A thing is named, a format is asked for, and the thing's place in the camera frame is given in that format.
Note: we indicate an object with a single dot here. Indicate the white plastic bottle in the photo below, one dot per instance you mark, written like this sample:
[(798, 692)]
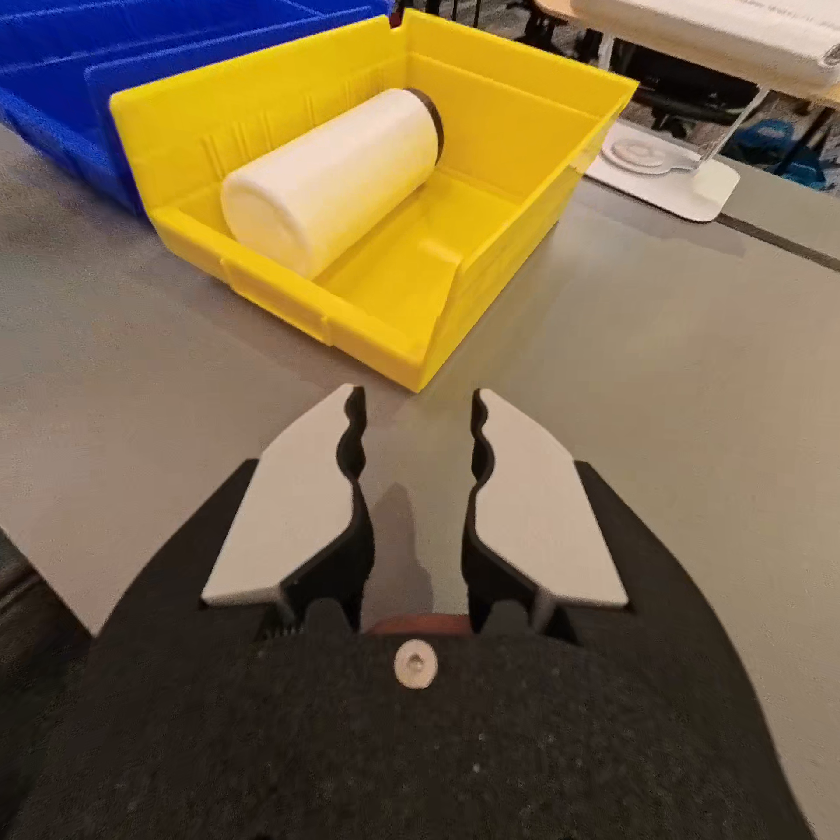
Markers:
[(328, 184)]

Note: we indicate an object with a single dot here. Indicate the instruction sheet on wooden stand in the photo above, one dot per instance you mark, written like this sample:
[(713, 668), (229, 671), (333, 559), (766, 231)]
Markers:
[(689, 177)]

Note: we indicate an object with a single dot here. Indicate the yellow plastic bin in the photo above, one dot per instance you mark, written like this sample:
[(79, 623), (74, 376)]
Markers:
[(512, 164)]

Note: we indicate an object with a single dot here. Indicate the black bottle lid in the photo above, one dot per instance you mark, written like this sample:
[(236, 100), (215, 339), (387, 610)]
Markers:
[(436, 124)]

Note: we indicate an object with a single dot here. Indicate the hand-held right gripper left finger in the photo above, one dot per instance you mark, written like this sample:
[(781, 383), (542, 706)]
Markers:
[(289, 525)]

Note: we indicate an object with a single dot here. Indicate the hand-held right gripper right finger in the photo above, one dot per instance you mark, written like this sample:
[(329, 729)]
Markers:
[(544, 525)]

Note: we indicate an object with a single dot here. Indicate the blue bag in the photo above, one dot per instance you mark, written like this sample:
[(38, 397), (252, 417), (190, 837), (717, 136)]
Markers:
[(781, 151)]

